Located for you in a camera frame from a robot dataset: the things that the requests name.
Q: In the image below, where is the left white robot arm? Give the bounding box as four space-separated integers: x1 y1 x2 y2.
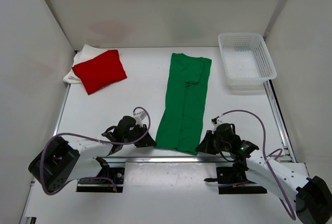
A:
28 107 156 195

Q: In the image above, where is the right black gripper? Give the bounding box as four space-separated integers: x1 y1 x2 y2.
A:
196 131 231 156

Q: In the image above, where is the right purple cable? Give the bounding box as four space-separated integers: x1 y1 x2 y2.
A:
211 109 297 221

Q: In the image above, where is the white t shirt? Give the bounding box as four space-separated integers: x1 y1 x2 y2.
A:
62 43 104 86

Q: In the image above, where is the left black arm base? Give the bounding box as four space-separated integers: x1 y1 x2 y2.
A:
76 158 125 193

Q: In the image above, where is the aluminium table rail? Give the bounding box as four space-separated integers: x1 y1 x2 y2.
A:
104 157 227 163

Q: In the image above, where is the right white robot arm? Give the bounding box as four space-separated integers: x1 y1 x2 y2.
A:
196 117 331 223

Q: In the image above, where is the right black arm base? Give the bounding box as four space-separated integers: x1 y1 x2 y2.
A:
203 163 267 194

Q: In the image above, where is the green t shirt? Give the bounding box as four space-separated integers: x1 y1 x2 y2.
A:
156 53 212 156

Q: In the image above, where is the white plastic basket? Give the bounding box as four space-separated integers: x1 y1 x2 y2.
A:
218 32 277 90

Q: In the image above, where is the red t shirt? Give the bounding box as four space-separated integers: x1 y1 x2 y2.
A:
72 50 127 95

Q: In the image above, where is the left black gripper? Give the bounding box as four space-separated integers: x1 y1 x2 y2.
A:
122 124 157 147

